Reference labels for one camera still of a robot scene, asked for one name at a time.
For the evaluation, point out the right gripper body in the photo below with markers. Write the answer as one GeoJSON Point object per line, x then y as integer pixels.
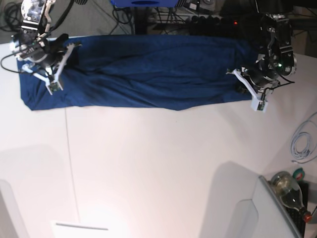
{"type": "Point", "coordinates": [50, 57]}

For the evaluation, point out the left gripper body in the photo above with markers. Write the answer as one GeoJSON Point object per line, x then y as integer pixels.
{"type": "Point", "coordinates": [259, 79]}

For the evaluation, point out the dark blue t-shirt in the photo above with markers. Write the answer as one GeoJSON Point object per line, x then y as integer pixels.
{"type": "Point", "coordinates": [174, 72]}

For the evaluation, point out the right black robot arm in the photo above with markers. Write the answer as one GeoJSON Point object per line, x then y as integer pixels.
{"type": "Point", "coordinates": [32, 43]}

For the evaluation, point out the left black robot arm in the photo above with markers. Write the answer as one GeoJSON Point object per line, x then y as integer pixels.
{"type": "Point", "coordinates": [278, 59]}

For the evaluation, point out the black power strip red light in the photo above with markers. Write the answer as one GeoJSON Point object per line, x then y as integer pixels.
{"type": "Point", "coordinates": [214, 21]}

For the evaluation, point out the blue box with slot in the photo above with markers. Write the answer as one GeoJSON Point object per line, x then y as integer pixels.
{"type": "Point", "coordinates": [145, 3]}

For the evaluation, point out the green tape roll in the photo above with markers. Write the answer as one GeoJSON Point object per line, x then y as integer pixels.
{"type": "Point", "coordinates": [299, 174]}

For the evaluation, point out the clear plastic bottle red cap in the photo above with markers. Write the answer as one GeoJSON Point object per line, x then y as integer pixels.
{"type": "Point", "coordinates": [290, 194]}

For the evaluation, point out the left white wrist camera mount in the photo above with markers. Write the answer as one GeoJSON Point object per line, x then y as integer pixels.
{"type": "Point", "coordinates": [259, 100]}

